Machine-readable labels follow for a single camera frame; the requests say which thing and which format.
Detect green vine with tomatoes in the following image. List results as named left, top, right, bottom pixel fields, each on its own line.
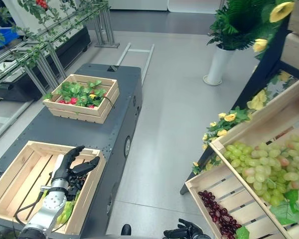
left=0, top=0, right=110, bottom=73

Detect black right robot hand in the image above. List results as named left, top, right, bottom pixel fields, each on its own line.
left=163, top=218, right=205, bottom=239

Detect empty wooden slat crate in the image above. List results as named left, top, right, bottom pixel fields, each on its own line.
left=0, top=140, right=107, bottom=235

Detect green grape bunch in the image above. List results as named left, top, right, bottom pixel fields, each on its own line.
left=223, top=134, right=299, bottom=207

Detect green grape leaf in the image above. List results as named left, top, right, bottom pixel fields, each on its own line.
left=269, top=189, right=299, bottom=226

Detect yellow artificial flower garland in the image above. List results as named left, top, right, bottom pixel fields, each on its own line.
left=192, top=0, right=296, bottom=175

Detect blue plastic bin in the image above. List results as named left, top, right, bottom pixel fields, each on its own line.
left=0, top=27, right=17, bottom=48

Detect black planter box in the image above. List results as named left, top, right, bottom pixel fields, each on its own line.
left=0, top=24, right=92, bottom=102

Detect wooden crate with strawberry plants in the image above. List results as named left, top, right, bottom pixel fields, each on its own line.
left=42, top=74, right=120, bottom=124

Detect wooden crate with red grapes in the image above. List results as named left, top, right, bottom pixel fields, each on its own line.
left=184, top=163, right=289, bottom=239

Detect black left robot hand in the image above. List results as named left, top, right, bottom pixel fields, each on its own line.
left=51, top=145, right=100, bottom=182

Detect white tall plant pot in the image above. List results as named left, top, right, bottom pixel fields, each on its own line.
left=202, top=44, right=235, bottom=87

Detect dark grey mobile cart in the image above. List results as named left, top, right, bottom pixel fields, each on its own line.
left=0, top=63, right=143, bottom=236

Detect dark grape bunch with leaf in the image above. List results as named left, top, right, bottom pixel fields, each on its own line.
left=56, top=174, right=88, bottom=224

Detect strawberry plants with red berries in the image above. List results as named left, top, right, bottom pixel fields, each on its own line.
left=43, top=80, right=108, bottom=109

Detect black shelf frame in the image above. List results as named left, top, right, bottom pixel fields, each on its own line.
left=179, top=14, right=294, bottom=195

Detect aluminium trellis rack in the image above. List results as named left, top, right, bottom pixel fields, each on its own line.
left=0, top=0, right=120, bottom=147

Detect red grape bunch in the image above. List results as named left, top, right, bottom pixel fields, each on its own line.
left=198, top=190, right=242, bottom=236

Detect green fern plant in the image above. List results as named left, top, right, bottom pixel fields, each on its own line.
left=206, top=0, right=280, bottom=52

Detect wooden crate with green grapes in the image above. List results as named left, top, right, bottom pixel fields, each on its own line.
left=209, top=79, right=299, bottom=239

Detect aluminium ladder frame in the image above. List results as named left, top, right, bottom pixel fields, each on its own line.
left=117, top=42, right=155, bottom=87

